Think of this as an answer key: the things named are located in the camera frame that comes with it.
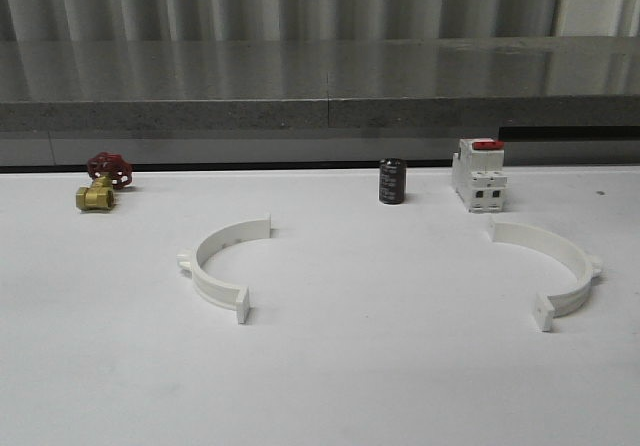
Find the black cylindrical capacitor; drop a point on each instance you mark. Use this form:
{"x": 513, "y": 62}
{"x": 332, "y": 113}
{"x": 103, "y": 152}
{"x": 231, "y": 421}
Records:
{"x": 392, "y": 180}

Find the brass valve red handwheel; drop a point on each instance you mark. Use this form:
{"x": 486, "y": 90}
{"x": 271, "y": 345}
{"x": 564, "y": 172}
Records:
{"x": 109, "y": 172}

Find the grey stone counter ledge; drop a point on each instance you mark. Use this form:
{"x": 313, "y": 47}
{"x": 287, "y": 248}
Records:
{"x": 164, "y": 103}

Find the white circuit breaker red switch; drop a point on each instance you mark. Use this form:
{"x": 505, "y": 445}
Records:
{"x": 477, "y": 175}

